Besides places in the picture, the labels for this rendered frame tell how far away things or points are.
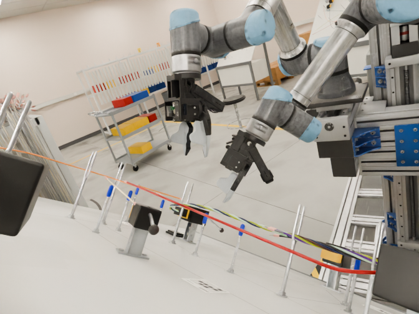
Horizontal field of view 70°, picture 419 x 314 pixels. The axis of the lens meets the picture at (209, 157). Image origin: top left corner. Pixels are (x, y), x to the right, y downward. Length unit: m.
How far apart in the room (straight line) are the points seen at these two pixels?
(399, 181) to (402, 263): 1.27
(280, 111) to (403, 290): 0.62
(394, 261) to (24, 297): 0.30
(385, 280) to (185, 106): 0.55
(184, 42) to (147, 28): 9.19
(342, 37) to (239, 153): 0.47
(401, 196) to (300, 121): 0.86
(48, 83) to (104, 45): 1.85
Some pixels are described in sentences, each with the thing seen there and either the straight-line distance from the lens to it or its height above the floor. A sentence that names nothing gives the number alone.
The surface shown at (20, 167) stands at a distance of 0.18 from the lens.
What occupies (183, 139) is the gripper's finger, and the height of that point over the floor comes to 1.29.
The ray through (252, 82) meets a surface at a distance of 6.76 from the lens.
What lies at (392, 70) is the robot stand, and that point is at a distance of 1.39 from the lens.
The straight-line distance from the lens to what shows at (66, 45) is 9.06.
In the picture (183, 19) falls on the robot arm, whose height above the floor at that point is 1.58.
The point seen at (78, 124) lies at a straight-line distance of 8.95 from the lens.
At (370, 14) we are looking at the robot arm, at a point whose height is 1.46.
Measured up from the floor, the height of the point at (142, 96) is 1.01.
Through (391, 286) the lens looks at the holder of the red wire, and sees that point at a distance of 0.33.
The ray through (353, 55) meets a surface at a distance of 5.23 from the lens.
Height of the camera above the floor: 1.52
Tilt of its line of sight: 21 degrees down
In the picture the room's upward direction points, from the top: 17 degrees counter-clockwise
